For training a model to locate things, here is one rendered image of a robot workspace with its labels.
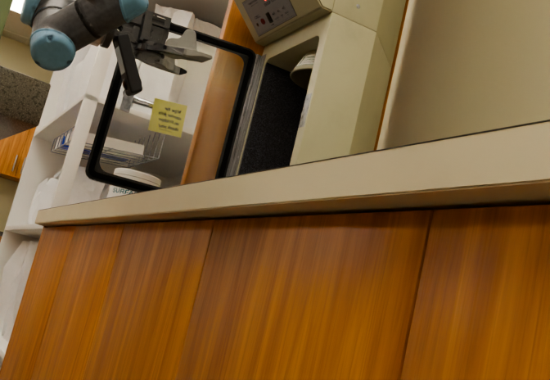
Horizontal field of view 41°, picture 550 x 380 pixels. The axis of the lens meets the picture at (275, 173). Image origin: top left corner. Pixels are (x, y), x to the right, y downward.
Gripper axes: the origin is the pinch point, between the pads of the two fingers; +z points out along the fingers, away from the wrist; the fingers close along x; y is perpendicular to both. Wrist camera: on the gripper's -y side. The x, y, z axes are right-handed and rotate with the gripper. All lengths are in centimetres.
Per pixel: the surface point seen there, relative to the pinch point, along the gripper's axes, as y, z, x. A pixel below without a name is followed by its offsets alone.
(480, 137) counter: -30, -12, -103
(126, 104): -6.8, -8.5, 19.6
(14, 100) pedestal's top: -30, -39, -75
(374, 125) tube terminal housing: -1.2, 41.5, -3.1
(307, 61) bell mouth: 8.2, 22.5, -2.6
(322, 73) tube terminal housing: 2.6, 20.9, -14.0
